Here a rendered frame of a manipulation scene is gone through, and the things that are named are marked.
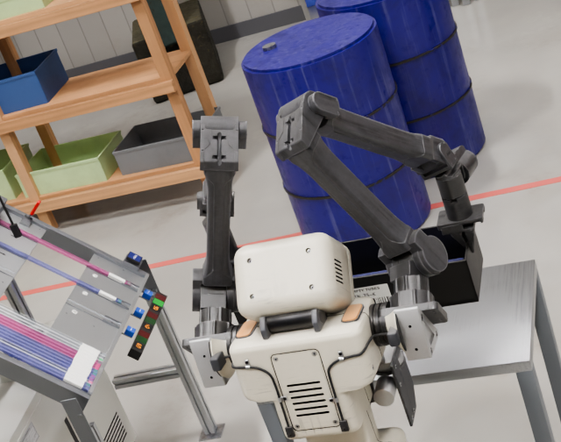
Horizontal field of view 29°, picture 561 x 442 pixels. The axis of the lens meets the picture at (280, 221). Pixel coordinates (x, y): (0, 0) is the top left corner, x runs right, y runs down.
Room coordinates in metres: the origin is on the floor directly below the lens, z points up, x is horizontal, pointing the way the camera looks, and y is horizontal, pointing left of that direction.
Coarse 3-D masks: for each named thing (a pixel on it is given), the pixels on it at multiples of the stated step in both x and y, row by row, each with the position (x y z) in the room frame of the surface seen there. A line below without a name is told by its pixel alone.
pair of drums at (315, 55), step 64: (320, 0) 5.24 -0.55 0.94; (384, 0) 4.90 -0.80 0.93; (448, 0) 5.10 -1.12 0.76; (256, 64) 4.61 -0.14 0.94; (320, 64) 4.37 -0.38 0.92; (384, 64) 4.53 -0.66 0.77; (448, 64) 4.95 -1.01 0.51; (448, 128) 4.91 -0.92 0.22; (320, 192) 4.43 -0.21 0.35; (384, 192) 4.38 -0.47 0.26
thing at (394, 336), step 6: (390, 318) 1.82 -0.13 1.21; (396, 318) 1.80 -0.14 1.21; (390, 324) 1.82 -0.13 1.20; (396, 324) 1.80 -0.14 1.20; (390, 330) 1.80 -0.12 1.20; (396, 330) 1.79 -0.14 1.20; (390, 336) 1.78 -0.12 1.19; (396, 336) 1.78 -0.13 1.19; (390, 342) 1.78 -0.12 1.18; (396, 342) 1.78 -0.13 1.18; (402, 342) 1.79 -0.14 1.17; (402, 348) 1.80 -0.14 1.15
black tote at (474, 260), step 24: (360, 240) 2.33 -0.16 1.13; (456, 240) 2.25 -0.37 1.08; (360, 264) 2.34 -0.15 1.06; (384, 264) 2.32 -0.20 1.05; (456, 264) 2.09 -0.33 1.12; (480, 264) 2.20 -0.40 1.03; (360, 288) 2.17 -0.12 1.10; (384, 288) 2.15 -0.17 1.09; (432, 288) 2.11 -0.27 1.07; (456, 288) 2.09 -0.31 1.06
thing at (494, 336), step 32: (480, 288) 2.48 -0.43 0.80; (512, 288) 2.42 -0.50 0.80; (448, 320) 2.38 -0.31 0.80; (480, 320) 2.33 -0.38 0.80; (512, 320) 2.28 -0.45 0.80; (544, 320) 2.49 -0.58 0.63; (448, 352) 2.25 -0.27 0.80; (480, 352) 2.20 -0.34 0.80; (512, 352) 2.16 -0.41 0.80; (544, 352) 2.49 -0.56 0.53; (416, 384) 2.21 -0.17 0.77; (544, 416) 2.10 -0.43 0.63
